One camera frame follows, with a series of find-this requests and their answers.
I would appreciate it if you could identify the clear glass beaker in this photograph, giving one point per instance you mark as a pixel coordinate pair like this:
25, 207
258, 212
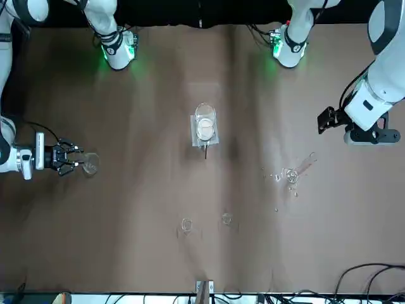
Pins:
205, 114

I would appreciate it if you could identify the small clear glass vessel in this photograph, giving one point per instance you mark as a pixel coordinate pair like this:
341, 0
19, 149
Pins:
226, 218
186, 224

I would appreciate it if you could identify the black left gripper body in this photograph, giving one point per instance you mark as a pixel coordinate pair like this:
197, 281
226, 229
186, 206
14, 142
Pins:
340, 118

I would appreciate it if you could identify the clear glass conical flask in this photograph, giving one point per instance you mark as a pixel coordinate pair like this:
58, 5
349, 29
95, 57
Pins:
90, 164

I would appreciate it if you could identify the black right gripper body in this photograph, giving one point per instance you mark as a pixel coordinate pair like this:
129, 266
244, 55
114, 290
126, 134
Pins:
52, 157

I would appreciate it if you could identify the aluminium camera post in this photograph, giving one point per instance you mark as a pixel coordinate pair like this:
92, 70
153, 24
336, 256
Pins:
204, 293

